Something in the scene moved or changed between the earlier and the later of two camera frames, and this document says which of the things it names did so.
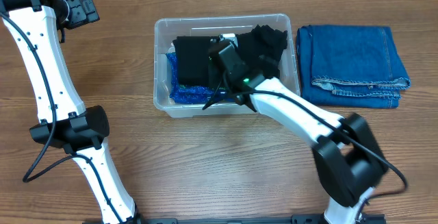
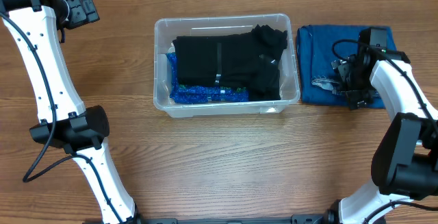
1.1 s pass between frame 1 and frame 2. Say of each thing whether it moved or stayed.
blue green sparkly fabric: stayed
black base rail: stayed
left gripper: stayed
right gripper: moved
